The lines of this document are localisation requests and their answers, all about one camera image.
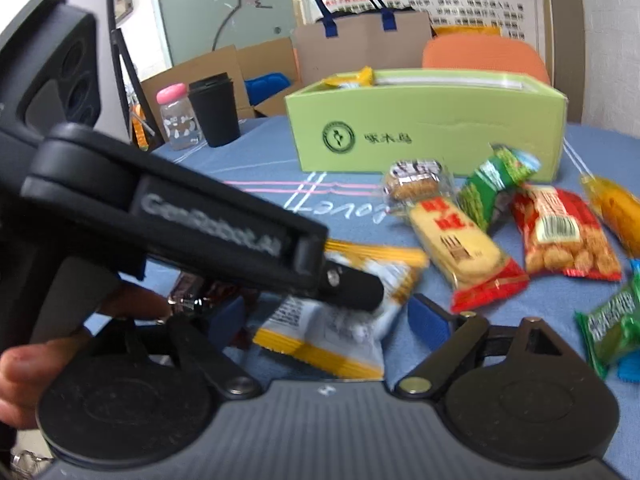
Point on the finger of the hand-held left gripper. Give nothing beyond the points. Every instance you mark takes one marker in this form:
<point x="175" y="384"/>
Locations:
<point x="355" y="287"/>

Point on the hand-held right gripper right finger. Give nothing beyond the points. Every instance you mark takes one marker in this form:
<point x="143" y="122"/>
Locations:
<point x="425" y="320"/>

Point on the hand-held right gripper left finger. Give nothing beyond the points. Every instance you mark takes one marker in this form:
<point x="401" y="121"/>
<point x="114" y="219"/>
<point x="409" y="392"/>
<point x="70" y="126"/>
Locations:
<point x="227" y="322"/>

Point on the dark red snack packet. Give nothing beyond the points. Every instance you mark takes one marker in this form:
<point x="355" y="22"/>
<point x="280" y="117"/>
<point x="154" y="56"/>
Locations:
<point x="187" y="285"/>

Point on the yellow white snack packet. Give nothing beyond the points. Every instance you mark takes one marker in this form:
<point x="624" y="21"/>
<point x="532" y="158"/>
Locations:
<point x="325" y="340"/>

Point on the yellow rice cracker packet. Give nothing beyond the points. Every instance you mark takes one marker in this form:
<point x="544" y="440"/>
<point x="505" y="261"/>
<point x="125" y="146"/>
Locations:
<point x="455" y="245"/>

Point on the red peanut snack packet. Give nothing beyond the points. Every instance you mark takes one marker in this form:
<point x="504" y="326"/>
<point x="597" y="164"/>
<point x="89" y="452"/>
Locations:
<point x="560" y="240"/>

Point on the light green cardboard box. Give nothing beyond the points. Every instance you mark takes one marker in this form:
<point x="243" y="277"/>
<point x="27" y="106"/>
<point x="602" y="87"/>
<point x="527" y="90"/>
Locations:
<point x="450" y="130"/>

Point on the yellow soft bread packet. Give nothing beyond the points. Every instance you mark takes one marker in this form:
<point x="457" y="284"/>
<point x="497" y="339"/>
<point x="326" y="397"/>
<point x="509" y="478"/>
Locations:
<point x="617" y="205"/>

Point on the person's left hand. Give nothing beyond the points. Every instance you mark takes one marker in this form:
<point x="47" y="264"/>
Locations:
<point x="30" y="380"/>

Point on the orange plastic object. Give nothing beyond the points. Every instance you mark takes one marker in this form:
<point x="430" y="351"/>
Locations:
<point x="137" y="130"/>

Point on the clear bottle pink lid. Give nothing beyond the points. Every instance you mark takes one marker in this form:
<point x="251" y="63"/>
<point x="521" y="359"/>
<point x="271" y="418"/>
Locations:
<point x="180" y="125"/>

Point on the blue striped tablecloth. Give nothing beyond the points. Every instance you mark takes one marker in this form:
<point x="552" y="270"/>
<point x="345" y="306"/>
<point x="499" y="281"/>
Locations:
<point x="350" y="200"/>

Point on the black cup with lid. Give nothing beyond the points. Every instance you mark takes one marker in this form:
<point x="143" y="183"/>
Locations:
<point x="215" y="115"/>

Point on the round sesame cookie packet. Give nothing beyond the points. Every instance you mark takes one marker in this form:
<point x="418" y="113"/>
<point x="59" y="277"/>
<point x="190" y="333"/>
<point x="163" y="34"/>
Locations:
<point x="412" y="182"/>

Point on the open cardboard box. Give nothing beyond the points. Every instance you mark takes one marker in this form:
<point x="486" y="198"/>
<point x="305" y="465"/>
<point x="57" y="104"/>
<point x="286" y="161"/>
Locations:
<point x="200" y="67"/>

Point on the green pea snack packet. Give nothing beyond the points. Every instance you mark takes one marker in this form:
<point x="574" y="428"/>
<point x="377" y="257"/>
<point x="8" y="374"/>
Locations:
<point x="487" y="185"/>

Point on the blue plastic object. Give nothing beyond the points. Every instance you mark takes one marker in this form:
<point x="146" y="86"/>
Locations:
<point x="265" y="87"/>

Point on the frosted glass panel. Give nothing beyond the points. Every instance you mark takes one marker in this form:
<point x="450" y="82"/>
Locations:
<point x="200" y="0"/>

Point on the orange chair back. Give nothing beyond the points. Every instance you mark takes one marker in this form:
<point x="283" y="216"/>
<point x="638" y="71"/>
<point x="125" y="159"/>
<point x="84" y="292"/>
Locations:
<point x="475" y="55"/>

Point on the black metal frame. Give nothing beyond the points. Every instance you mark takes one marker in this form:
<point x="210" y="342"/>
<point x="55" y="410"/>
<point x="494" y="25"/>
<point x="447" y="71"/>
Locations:
<point x="127" y="75"/>

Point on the wall poster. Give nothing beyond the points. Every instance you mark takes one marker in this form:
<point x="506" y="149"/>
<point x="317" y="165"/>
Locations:
<point x="475" y="0"/>

